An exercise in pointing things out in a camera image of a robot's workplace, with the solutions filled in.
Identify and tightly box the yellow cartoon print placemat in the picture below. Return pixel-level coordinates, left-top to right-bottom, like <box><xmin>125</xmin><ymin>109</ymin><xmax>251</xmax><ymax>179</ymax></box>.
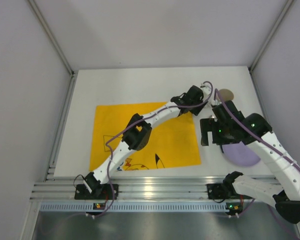
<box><xmin>89</xmin><ymin>102</ymin><xmax>201</xmax><ymax>171</ymax></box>

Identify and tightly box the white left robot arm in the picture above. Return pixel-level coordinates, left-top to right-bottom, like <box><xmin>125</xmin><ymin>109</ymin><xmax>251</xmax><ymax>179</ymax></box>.
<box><xmin>83</xmin><ymin>81</ymin><xmax>213</xmax><ymax>197</ymax></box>

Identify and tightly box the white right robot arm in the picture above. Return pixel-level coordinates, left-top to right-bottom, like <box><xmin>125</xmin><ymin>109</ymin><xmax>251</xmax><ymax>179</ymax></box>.
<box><xmin>200</xmin><ymin>100</ymin><xmax>300</xmax><ymax>224</ymax></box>

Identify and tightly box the lilac plastic plate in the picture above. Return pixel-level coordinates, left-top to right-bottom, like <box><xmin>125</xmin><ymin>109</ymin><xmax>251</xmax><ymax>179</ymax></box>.
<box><xmin>220</xmin><ymin>141</ymin><xmax>261</xmax><ymax>167</ymax></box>

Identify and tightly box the beige paper cup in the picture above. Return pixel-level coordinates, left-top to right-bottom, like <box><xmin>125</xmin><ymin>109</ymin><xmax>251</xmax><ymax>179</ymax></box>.
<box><xmin>219</xmin><ymin>88</ymin><xmax>234</xmax><ymax>102</ymax></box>

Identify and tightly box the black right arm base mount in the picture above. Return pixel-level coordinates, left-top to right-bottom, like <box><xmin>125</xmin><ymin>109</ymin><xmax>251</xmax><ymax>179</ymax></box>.
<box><xmin>206</xmin><ymin>183</ymin><xmax>241</xmax><ymax>203</ymax></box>

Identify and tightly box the right aluminium corner post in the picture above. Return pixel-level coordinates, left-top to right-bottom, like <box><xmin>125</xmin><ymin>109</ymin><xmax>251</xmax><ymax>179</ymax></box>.
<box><xmin>248</xmin><ymin>0</ymin><xmax>296</xmax><ymax>74</ymax></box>

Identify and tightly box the aluminium corner post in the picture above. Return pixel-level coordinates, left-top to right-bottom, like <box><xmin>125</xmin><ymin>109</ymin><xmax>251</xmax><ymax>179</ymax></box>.
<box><xmin>26</xmin><ymin>0</ymin><xmax>74</xmax><ymax>76</ymax></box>
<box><xmin>248</xmin><ymin>0</ymin><xmax>296</xmax><ymax>74</ymax></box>

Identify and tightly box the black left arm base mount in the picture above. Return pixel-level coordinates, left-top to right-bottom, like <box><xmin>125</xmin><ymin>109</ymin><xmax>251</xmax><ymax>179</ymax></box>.
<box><xmin>74</xmin><ymin>184</ymin><xmax>113</xmax><ymax>200</ymax></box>

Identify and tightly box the slotted grey cable duct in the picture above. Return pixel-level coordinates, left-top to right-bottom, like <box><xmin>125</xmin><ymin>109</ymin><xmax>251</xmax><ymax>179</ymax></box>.
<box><xmin>40</xmin><ymin>201</ymin><xmax>242</xmax><ymax>213</ymax></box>

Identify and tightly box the left aluminium corner post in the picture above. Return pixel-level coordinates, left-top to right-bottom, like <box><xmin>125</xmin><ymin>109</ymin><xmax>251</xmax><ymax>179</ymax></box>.
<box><xmin>26</xmin><ymin>0</ymin><xmax>74</xmax><ymax>76</ymax></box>

